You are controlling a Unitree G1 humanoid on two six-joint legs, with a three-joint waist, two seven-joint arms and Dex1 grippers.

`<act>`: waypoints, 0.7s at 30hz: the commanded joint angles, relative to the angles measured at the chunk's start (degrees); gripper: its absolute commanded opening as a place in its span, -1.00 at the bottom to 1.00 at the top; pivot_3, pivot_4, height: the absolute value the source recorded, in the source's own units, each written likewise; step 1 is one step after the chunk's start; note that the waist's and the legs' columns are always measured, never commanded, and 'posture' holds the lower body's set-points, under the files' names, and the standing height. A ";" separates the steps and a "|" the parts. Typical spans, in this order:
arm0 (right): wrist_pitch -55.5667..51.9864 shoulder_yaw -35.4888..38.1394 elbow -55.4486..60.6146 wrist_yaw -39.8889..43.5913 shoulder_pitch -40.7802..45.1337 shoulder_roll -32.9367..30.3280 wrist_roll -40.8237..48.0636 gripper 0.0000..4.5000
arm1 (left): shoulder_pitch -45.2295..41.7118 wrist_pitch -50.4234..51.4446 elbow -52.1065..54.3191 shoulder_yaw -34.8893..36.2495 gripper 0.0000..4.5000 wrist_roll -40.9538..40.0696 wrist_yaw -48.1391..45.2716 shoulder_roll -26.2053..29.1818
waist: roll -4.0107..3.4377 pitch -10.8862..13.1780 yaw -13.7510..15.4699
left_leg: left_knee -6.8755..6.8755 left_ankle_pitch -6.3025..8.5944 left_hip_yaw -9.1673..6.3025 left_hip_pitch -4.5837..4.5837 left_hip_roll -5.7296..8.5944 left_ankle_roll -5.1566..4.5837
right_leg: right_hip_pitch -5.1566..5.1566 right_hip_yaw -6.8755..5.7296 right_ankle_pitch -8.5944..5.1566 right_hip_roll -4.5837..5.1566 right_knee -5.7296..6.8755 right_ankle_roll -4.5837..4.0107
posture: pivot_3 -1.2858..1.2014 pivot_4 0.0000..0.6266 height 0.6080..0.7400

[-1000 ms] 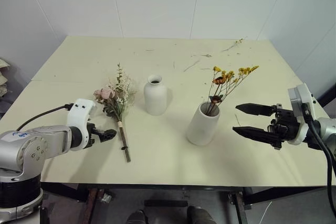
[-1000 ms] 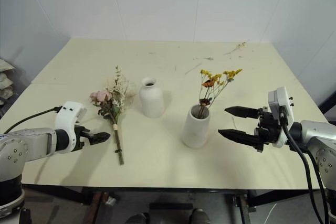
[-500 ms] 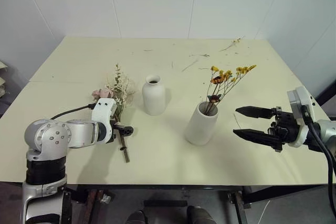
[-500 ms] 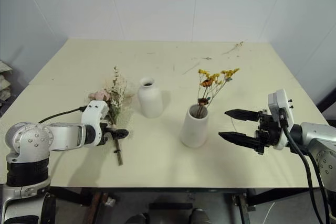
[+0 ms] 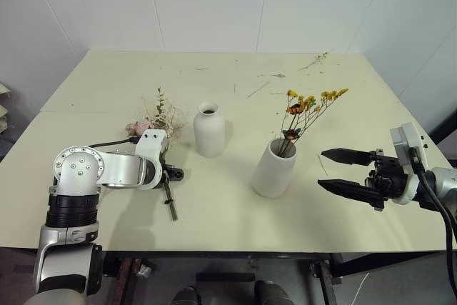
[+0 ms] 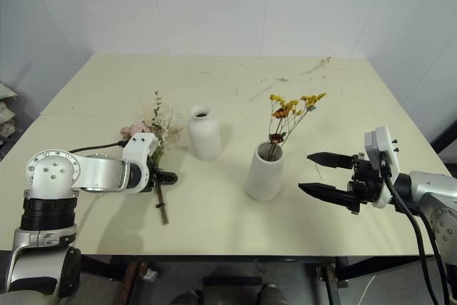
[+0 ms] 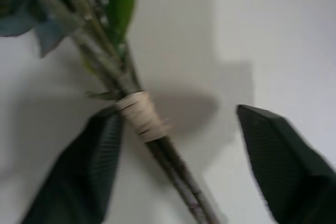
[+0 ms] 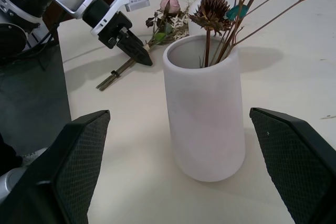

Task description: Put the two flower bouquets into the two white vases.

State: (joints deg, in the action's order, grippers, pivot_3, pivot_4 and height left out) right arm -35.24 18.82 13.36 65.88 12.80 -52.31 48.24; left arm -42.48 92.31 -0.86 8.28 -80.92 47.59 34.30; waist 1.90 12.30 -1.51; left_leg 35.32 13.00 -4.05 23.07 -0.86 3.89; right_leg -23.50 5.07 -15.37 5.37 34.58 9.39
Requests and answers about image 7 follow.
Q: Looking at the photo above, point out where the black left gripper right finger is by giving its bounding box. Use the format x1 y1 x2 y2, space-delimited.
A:
237 104 336 224

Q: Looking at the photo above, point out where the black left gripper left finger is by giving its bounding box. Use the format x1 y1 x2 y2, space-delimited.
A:
20 108 123 224

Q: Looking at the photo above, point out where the green stemmed flower bouquet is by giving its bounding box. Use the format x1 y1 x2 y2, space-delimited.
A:
0 0 224 224

